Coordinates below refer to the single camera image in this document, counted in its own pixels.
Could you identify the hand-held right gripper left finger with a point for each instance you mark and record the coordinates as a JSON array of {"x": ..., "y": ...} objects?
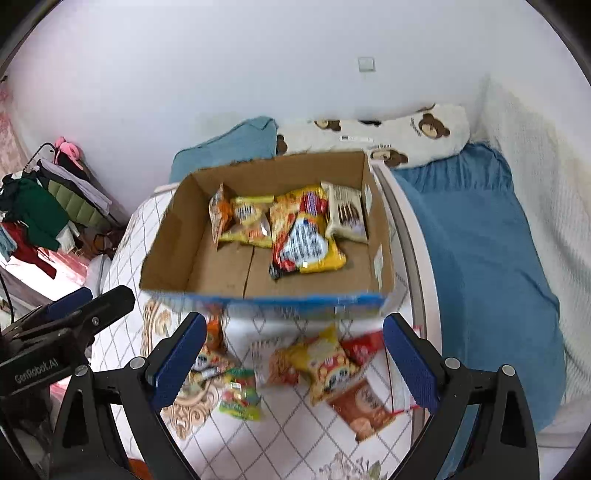
[{"x": 180, "y": 362}]

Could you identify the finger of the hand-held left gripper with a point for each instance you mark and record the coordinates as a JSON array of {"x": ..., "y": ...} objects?
[
  {"x": 111, "y": 303},
  {"x": 69, "y": 301}
]

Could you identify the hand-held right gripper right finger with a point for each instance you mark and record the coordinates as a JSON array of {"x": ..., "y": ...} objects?
[{"x": 411, "y": 364}]

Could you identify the small panda snack packet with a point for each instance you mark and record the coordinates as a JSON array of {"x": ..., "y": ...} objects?
[{"x": 210, "y": 364}]

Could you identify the orange panda snack packet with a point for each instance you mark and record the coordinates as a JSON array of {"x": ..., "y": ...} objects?
[{"x": 214, "y": 339}]

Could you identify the red snack packet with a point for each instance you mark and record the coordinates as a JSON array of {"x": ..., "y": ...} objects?
[{"x": 364, "y": 346}]

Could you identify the brown cookie packet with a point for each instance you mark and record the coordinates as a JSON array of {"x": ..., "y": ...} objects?
[{"x": 364, "y": 410}]

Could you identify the green colourful candy packet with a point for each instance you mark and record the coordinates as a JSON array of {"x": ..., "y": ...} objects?
[{"x": 240, "y": 397}]

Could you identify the yellow crisps packet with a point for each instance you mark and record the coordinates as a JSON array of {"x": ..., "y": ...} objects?
[{"x": 323, "y": 364}]

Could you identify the cardboard box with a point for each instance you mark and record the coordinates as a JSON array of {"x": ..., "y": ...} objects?
[{"x": 207, "y": 272}]

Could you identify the white crumpled cloth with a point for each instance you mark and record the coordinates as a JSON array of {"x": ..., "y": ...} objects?
[{"x": 99, "y": 274}]

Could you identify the dark brown bag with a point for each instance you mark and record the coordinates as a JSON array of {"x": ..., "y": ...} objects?
[{"x": 99, "y": 242}]

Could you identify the red garment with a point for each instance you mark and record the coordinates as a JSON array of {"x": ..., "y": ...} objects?
[{"x": 25, "y": 251}]

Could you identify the dark green jacket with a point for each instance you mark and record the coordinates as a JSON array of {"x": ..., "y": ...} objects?
[{"x": 32, "y": 212}]

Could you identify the olive quilted jacket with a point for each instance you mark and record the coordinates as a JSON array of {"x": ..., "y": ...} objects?
[{"x": 78, "y": 203}]

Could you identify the light grey garment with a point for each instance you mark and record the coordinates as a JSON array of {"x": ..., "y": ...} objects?
[{"x": 97, "y": 194}]

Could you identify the blue bedsheet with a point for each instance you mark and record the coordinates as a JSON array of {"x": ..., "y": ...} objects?
[{"x": 471, "y": 258}]

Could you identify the floral checked tablecloth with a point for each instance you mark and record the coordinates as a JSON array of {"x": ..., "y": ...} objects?
[{"x": 286, "y": 438}]

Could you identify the orange cartoon snack packet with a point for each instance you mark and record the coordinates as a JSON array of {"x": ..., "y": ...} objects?
[{"x": 217, "y": 217}]

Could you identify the pink plush toy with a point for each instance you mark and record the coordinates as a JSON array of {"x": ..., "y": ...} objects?
[{"x": 68, "y": 150}]

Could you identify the black clothes rack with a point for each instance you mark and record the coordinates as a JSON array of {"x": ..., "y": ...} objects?
[{"x": 37, "y": 150}]

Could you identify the yellow clear pastry packet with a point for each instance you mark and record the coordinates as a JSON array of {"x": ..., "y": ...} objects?
[{"x": 247, "y": 221}]

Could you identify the large yellow white-label packet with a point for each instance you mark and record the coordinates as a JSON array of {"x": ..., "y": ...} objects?
[{"x": 304, "y": 249}]

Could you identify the white chocolate biscuit packet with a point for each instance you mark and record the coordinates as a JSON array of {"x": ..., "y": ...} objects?
[{"x": 346, "y": 217}]

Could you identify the pink lace curtain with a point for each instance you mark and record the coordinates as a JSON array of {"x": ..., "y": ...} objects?
[{"x": 9, "y": 134}]

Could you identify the yellow red noodle packet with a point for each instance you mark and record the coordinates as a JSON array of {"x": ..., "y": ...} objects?
[{"x": 295, "y": 203}]

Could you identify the blue folded blanket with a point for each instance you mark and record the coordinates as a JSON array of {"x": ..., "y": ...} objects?
[{"x": 231, "y": 143}]

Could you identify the white knitted blanket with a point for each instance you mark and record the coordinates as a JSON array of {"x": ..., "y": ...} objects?
[{"x": 545, "y": 184}]

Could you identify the cream bear print pillow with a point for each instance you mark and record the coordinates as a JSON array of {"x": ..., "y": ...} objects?
[{"x": 397, "y": 134}]

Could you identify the white digital thermometer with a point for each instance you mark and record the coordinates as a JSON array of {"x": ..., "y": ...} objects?
[{"x": 355, "y": 138}]

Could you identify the white wall switch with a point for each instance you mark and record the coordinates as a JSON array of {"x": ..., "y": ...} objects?
[{"x": 367, "y": 64}]

